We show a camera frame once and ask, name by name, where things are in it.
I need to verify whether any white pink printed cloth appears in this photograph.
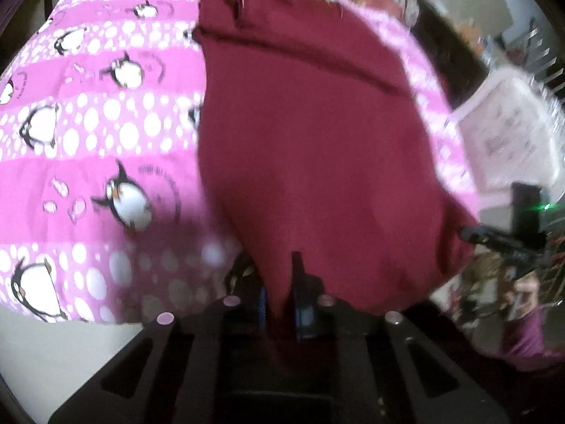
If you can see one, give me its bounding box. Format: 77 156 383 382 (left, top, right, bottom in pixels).
444 67 565 197

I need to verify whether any dark wooden furniture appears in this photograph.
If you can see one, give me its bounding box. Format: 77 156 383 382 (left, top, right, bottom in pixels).
410 0 492 109

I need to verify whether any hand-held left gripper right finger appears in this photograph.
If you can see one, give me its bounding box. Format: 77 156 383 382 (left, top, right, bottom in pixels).
290 251 513 424

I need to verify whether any pink penguin print blanket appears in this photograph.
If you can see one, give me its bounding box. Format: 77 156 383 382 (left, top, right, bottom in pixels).
0 0 484 324

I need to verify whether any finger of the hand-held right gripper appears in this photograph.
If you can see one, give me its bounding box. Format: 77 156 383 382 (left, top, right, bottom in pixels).
459 224 492 245

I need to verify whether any person's right hand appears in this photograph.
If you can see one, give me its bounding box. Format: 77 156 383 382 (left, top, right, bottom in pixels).
496 265 546 321

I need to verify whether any maroon small garment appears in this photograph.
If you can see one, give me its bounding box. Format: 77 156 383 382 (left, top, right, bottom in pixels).
193 0 480 376

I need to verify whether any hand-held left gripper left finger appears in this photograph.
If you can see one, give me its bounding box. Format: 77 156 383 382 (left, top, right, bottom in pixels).
48 286 268 424

